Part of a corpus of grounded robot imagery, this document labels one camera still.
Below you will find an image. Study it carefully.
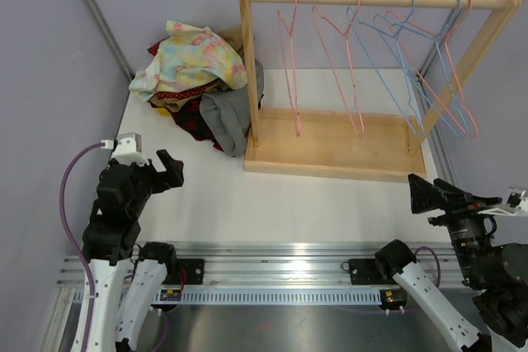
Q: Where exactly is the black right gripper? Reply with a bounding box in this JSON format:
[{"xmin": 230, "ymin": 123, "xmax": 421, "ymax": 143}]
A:
[{"xmin": 408, "ymin": 172, "xmax": 502, "ymax": 284}]

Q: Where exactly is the red black plaid skirt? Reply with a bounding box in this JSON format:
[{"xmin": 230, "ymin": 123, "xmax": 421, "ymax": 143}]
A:
[{"xmin": 172, "ymin": 97, "xmax": 223, "ymax": 152}]

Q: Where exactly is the tan brown skirt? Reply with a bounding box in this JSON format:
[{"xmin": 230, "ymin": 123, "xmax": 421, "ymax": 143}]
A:
[{"xmin": 149, "ymin": 26, "xmax": 243, "ymax": 113}]

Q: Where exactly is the grey skirt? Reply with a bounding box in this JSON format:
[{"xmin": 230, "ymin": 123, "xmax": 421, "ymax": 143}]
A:
[{"xmin": 200, "ymin": 83, "xmax": 252, "ymax": 157}]

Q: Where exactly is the pastel floral skirt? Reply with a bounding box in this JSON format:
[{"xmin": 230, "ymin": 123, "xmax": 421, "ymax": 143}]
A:
[{"xmin": 129, "ymin": 20, "xmax": 247, "ymax": 101}]

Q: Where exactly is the red white polka-dot skirt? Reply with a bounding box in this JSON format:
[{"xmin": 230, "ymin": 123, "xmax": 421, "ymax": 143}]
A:
[{"xmin": 143, "ymin": 35, "xmax": 219, "ymax": 100}]

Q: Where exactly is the pink wire hanger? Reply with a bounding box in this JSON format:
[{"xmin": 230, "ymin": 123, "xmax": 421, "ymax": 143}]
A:
[
  {"xmin": 311, "ymin": 0, "xmax": 365, "ymax": 137},
  {"xmin": 277, "ymin": 0, "xmax": 301, "ymax": 137},
  {"xmin": 385, "ymin": 0, "xmax": 479, "ymax": 138}
]

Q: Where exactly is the blue wire hanger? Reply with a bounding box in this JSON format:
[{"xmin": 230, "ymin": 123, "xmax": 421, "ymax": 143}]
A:
[
  {"xmin": 373, "ymin": 0, "xmax": 469, "ymax": 138},
  {"xmin": 346, "ymin": 0, "xmax": 425, "ymax": 137}
]

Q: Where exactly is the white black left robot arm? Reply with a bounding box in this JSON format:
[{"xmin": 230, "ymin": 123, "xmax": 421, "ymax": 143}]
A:
[{"xmin": 71, "ymin": 150, "xmax": 184, "ymax": 351}]

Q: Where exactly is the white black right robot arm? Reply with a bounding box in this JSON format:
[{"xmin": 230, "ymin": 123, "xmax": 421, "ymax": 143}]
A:
[{"xmin": 374, "ymin": 174, "xmax": 527, "ymax": 351}]

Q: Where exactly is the yellow plastic tray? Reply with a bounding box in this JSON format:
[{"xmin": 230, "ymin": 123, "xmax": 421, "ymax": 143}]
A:
[{"xmin": 158, "ymin": 108, "xmax": 171, "ymax": 117}]

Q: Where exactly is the wooden clothes rack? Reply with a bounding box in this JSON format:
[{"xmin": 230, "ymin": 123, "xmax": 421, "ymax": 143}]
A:
[{"xmin": 238, "ymin": 0, "xmax": 524, "ymax": 182}]

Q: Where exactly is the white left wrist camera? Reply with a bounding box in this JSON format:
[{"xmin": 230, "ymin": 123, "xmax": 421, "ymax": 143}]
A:
[{"xmin": 101, "ymin": 133, "xmax": 149, "ymax": 167}]

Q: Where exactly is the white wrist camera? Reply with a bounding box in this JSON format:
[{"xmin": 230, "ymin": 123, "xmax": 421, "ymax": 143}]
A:
[
  {"xmin": 480, "ymin": 185, "xmax": 527, "ymax": 217},
  {"xmin": 101, "ymin": 133, "xmax": 149, "ymax": 167}
]

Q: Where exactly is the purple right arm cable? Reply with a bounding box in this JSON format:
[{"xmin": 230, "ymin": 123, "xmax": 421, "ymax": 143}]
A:
[{"xmin": 406, "ymin": 246, "xmax": 445, "ymax": 312}]

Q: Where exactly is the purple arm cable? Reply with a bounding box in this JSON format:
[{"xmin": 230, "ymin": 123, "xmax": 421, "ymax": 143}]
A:
[
  {"xmin": 59, "ymin": 141, "xmax": 108, "ymax": 351},
  {"xmin": 406, "ymin": 246, "xmax": 445, "ymax": 312}
]

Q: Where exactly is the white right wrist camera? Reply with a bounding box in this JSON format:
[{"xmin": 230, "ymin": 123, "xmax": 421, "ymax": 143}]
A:
[{"xmin": 480, "ymin": 185, "xmax": 527, "ymax": 217}]

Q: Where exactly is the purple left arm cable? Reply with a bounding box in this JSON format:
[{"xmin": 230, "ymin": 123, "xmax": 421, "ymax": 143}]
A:
[{"xmin": 59, "ymin": 141, "xmax": 108, "ymax": 351}]

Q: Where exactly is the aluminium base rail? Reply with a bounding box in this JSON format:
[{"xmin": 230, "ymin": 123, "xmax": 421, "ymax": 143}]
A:
[{"xmin": 57, "ymin": 240, "xmax": 471, "ymax": 307}]

